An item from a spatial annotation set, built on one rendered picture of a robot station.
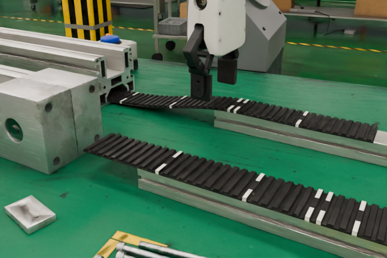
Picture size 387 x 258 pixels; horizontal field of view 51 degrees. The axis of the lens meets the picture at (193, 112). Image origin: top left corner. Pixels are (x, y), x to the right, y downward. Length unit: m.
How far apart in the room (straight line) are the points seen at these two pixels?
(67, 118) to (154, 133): 0.14
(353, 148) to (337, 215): 0.19
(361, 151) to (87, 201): 0.34
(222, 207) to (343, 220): 0.12
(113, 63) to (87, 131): 0.22
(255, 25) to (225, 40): 0.32
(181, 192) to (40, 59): 0.43
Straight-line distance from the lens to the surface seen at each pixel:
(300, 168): 0.53
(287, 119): 0.58
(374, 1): 5.29
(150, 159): 0.46
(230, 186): 0.42
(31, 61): 0.79
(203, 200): 0.43
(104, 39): 0.87
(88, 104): 0.54
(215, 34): 0.54
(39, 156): 0.52
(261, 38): 0.87
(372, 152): 0.57
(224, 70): 0.65
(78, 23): 3.98
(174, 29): 3.65
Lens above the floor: 1.04
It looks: 23 degrees down
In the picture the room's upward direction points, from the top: straight up
